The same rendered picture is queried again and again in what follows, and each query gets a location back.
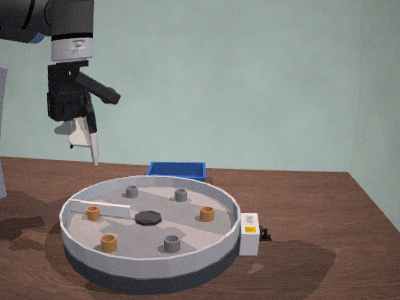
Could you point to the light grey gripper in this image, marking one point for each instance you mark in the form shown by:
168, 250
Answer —
77, 103

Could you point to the bronze bushing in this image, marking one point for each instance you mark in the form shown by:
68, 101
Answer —
91, 214
207, 214
109, 244

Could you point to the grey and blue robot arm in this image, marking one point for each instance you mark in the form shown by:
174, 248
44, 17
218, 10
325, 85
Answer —
71, 33

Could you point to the grey metal bushing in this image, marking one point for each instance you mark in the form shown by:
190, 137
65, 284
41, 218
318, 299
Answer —
174, 245
181, 195
131, 191

